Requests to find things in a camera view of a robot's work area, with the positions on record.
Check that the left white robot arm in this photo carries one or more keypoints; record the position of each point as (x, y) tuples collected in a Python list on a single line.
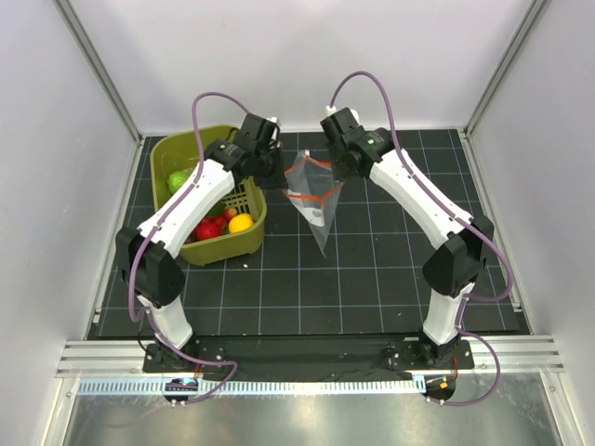
[(147, 255)]

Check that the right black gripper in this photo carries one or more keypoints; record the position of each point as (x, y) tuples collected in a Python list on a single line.
[(350, 175)]

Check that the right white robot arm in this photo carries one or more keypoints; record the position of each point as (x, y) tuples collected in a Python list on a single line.
[(458, 239)]

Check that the clear zip top bag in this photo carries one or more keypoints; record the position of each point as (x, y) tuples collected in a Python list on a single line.
[(314, 191)]

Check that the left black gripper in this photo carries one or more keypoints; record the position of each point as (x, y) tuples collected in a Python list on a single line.
[(278, 180)]

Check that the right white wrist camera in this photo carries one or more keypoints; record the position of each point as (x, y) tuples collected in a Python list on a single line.
[(330, 110)]

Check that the small pink peach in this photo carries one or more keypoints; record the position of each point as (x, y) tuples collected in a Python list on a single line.
[(230, 213)]

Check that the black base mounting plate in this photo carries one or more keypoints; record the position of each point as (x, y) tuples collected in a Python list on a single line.
[(325, 357)]

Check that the light green bumpy fruit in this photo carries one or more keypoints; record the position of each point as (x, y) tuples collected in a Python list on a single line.
[(176, 181)]

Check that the slotted cable duct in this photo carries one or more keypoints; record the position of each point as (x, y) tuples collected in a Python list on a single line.
[(169, 386)]

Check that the yellow lemon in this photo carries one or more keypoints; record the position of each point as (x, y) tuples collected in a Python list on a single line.
[(240, 223)]

